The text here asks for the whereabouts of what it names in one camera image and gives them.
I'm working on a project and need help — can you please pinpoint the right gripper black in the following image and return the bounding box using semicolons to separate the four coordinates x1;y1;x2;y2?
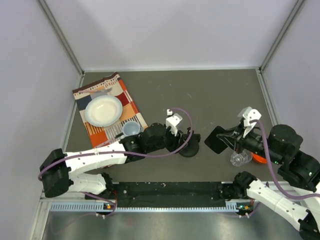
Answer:
216;121;282;164

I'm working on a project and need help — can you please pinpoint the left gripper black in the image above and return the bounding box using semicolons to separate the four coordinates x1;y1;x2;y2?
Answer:
146;124;187;154

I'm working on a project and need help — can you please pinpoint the black phone stand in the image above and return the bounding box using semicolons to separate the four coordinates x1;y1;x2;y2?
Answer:
178;127;201;158

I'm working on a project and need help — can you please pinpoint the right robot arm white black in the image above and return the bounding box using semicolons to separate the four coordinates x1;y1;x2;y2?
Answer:
205;120;320;240

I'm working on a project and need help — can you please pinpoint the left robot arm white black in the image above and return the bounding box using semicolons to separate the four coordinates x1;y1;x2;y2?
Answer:
38;123;182;199

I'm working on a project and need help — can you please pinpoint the clear plastic cup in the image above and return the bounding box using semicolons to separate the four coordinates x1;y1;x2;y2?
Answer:
230;150;253;167

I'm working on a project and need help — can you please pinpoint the orange bowl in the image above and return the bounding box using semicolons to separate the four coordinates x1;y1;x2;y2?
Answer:
252;153;267;164

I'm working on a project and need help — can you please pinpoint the light blue cup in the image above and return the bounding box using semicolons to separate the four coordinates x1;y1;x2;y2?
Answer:
122;121;141;137

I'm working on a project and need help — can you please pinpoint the white plate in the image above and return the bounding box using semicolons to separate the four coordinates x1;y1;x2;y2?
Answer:
84;95;123;128

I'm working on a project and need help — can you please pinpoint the patterned orange red cloth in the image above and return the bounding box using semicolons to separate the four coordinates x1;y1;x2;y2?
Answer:
72;72;148;148

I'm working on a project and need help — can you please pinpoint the silver fork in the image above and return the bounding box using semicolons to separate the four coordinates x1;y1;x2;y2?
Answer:
77;87;113;94

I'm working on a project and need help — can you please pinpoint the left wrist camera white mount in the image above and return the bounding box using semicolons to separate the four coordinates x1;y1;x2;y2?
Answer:
165;109;183;137

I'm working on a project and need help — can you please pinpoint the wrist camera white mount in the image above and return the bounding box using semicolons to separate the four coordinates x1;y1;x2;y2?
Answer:
237;106;262;138
165;109;183;137

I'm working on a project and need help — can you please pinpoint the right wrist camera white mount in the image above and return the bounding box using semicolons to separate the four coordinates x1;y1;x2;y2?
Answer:
237;106;262;138

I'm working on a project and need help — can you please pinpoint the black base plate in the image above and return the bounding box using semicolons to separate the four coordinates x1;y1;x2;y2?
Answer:
84;181;251;208

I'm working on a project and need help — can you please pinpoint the knife with black handle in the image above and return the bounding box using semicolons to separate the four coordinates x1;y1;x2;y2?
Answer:
95;133;124;148

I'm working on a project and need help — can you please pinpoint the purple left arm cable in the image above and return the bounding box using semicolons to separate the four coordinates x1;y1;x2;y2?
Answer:
37;107;194;216

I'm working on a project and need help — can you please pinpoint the slotted grey cable duct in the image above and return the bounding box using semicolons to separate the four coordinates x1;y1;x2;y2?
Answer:
50;202;252;213

